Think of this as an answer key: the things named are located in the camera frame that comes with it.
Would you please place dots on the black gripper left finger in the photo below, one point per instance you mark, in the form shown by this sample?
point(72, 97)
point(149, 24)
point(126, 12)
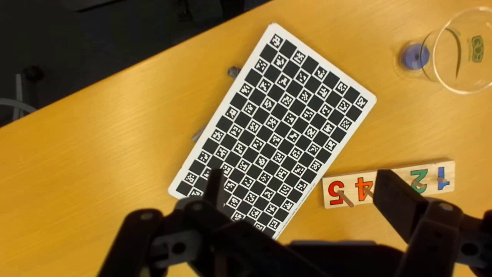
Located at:
point(155, 240)

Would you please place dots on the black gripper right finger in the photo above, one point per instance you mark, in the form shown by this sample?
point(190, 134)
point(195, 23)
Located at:
point(431, 231)

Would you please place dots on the wooden number peg board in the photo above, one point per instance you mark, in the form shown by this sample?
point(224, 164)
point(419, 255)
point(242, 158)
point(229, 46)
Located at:
point(348, 192)

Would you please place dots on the black white checker calibration board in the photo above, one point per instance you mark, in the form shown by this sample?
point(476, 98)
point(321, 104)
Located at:
point(278, 123)

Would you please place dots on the dark office chair base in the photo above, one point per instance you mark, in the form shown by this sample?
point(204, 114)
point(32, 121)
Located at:
point(18, 97)

